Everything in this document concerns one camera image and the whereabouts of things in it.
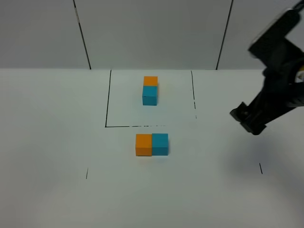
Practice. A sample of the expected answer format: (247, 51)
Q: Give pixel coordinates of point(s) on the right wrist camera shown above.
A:
(272, 48)

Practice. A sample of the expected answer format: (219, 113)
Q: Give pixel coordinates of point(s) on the orange template block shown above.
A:
(150, 81)

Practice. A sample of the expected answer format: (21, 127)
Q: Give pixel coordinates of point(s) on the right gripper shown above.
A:
(280, 94)

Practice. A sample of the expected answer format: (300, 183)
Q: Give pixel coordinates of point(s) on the blue template block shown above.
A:
(150, 95)

